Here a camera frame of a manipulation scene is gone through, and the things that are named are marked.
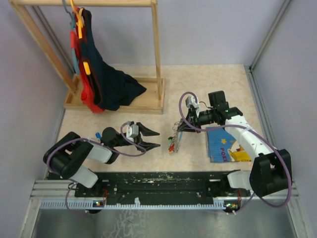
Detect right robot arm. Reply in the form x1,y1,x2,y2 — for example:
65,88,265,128
178,91,292,197

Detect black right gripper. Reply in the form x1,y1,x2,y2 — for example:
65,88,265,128
178,108,217,134

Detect wooden clothes rack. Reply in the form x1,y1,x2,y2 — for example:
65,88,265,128
10,0,165,114

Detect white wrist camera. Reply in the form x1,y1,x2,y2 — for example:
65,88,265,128
126,124,139,140
185,96,200,112

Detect aluminium corner rail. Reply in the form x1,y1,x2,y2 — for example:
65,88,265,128
248,0,293,72

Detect teal hanger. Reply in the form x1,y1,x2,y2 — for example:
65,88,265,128
62,0,80,75

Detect dark navy garment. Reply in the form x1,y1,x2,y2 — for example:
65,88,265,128
79,9,147,111

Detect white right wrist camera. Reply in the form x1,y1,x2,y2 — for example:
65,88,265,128
185,96,200,112

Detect yellow hanger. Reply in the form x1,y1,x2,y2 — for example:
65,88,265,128
70,0,84,74

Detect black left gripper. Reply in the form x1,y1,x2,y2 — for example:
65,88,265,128
113,122,161,152

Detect blue yellow booklet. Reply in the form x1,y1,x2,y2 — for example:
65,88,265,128
206,128,251,163

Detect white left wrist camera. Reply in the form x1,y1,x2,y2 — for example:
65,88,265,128
126,124,139,140

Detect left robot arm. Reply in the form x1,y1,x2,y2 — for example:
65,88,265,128
43,121,160,197

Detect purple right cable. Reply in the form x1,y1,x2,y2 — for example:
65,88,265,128
178,92,293,215

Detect red garment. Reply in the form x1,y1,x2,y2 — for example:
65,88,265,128
69,7,106,114

